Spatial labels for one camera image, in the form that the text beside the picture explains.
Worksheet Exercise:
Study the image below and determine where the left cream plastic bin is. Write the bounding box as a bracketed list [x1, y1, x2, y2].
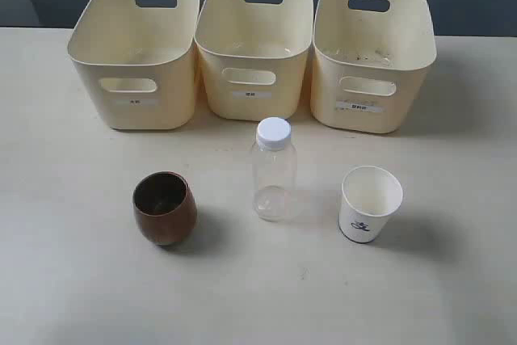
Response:
[67, 0, 200, 130]

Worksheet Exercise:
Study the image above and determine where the brown wooden cup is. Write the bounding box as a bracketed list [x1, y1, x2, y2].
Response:
[132, 171, 197, 246]

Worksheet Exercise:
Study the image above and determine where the clear plastic bottle white cap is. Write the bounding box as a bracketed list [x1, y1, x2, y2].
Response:
[250, 117, 297, 222]

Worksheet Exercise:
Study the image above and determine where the white paper cup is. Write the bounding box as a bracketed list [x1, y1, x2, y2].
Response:
[338, 166, 403, 244]

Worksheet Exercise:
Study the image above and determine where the right cream plastic bin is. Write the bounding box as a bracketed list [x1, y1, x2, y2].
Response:
[310, 0, 437, 133]

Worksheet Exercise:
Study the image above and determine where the cream plastic bin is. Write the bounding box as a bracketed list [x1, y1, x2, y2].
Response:
[195, 0, 313, 121]
[67, 0, 200, 130]
[310, 0, 437, 133]

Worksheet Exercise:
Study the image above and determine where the middle cream plastic bin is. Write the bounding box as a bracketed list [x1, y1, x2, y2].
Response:
[195, 0, 313, 121]

